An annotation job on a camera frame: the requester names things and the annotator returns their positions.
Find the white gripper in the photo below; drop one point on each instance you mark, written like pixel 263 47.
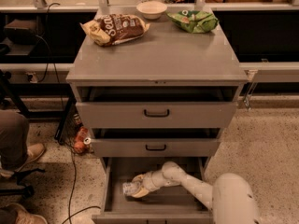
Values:
pixel 147 182

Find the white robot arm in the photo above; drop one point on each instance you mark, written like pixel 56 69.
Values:
pixel 230 198

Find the bottom grey drawer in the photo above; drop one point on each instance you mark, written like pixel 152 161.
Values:
pixel 173 205

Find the grey drawer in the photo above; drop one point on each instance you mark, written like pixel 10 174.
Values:
pixel 176 115
pixel 169 142
pixel 173 205

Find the middle grey drawer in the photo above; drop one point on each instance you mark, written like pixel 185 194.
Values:
pixel 169 142

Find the top grey drawer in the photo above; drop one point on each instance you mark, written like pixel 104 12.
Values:
pixel 176 115

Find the grey metal drawer cabinet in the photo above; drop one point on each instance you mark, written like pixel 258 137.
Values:
pixel 165 64

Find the orange bottles on floor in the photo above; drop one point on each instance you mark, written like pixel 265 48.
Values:
pixel 82 141

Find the tan shoe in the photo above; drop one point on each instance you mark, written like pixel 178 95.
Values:
pixel 15 213
pixel 34 152

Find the black office chair base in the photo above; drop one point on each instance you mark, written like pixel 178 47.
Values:
pixel 15 184

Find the person leg brown trousers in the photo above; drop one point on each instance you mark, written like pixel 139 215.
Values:
pixel 14 128

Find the brown chip bag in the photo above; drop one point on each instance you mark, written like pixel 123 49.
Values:
pixel 114 29

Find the green chip bag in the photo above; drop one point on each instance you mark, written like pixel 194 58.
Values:
pixel 193 21

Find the white bowl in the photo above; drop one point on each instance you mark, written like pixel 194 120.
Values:
pixel 152 10

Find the dark box on shelf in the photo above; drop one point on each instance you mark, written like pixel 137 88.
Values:
pixel 22 32

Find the black middle drawer handle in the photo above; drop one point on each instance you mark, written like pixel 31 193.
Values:
pixel 155 148

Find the black drawer handle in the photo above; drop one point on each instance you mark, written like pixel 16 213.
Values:
pixel 155 148
pixel 150 114

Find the black top drawer handle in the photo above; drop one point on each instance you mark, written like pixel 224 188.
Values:
pixel 150 114

